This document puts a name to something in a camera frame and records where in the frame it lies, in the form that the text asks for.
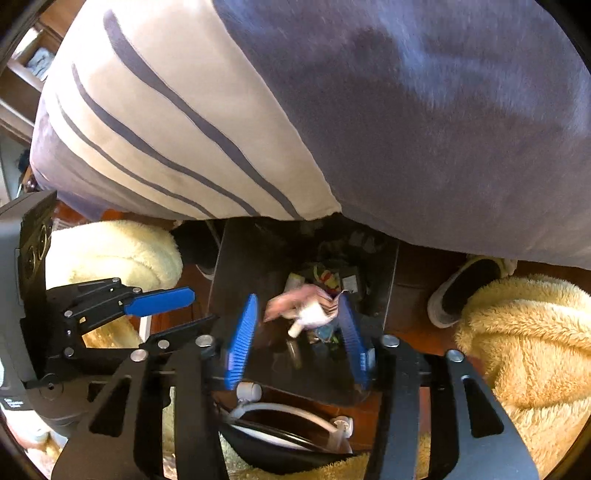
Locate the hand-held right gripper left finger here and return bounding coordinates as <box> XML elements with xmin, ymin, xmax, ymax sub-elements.
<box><xmin>52</xmin><ymin>293</ymin><xmax>259</xmax><ymax>480</ymax></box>

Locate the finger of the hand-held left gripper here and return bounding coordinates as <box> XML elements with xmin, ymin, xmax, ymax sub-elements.
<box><xmin>50</xmin><ymin>278</ymin><xmax>197</xmax><ymax>325</ymax></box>
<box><xmin>68</xmin><ymin>315</ymin><xmax>219</xmax><ymax>364</ymax></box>

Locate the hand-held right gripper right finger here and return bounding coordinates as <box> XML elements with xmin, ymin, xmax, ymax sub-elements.
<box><xmin>339</xmin><ymin>293</ymin><xmax>541</xmax><ymax>480</ymax></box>

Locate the black bin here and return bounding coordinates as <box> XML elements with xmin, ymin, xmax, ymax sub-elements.
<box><xmin>208</xmin><ymin>217</ymin><xmax>400</xmax><ymax>407</ymax></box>

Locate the person's left leg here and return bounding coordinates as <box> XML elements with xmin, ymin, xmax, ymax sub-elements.
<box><xmin>46</xmin><ymin>220</ymin><xmax>183</xmax><ymax>349</ymax></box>

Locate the person's leg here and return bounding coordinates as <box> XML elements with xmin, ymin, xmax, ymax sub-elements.
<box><xmin>46</xmin><ymin>220</ymin><xmax>183</xmax><ymax>349</ymax></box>
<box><xmin>455</xmin><ymin>274</ymin><xmax>591</xmax><ymax>480</ymax></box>

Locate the dark slipper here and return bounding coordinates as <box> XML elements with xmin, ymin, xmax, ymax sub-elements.
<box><xmin>173</xmin><ymin>222</ymin><xmax>221</xmax><ymax>280</ymax></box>

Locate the grey white slipper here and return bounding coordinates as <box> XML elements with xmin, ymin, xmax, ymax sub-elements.
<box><xmin>427</xmin><ymin>255</ymin><xmax>518</xmax><ymax>329</ymax></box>

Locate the person's right leg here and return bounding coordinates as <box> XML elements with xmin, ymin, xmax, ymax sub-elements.
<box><xmin>455</xmin><ymin>274</ymin><xmax>591</xmax><ymax>480</ymax></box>

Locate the wooden shelf unit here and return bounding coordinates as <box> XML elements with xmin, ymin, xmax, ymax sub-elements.
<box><xmin>0</xmin><ymin>14</ymin><xmax>61</xmax><ymax>145</ymax></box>

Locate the white cable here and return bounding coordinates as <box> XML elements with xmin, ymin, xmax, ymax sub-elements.
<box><xmin>228</xmin><ymin>382</ymin><xmax>354</xmax><ymax>449</ymax></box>

